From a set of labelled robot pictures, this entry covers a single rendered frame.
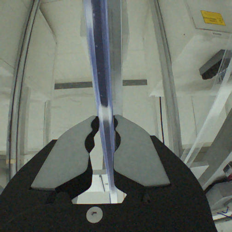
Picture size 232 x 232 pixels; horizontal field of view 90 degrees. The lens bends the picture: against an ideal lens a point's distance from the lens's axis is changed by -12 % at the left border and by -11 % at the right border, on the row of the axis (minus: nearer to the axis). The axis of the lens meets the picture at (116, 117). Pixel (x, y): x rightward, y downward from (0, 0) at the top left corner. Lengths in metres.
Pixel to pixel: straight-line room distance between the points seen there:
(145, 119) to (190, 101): 0.83
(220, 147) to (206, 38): 0.36
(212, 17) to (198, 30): 0.10
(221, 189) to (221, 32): 0.52
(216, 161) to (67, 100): 2.06
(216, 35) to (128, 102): 1.67
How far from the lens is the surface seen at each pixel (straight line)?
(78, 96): 2.17
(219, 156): 0.42
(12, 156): 0.69
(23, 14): 0.97
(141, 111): 2.06
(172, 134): 0.57
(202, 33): 0.55
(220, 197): 0.52
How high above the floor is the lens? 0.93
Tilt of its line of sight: 10 degrees down
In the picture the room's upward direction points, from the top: 177 degrees clockwise
